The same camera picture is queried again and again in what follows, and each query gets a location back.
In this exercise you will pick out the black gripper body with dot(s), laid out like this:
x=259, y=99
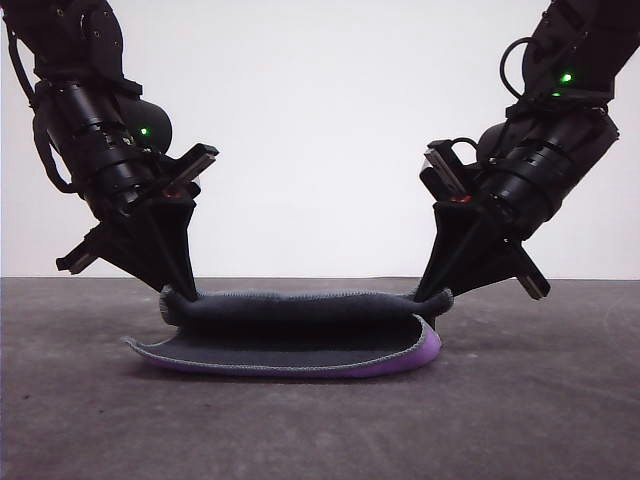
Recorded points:
x=545, y=170
x=100, y=145

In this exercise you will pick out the grey table cloth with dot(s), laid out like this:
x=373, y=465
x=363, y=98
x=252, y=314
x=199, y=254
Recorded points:
x=320, y=430

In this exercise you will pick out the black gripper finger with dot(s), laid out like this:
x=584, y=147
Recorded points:
x=480, y=260
x=447, y=240
x=172, y=235
x=132, y=245

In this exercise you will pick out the purple towel with grey hem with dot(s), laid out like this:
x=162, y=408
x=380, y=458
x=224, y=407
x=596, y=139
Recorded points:
x=300, y=306

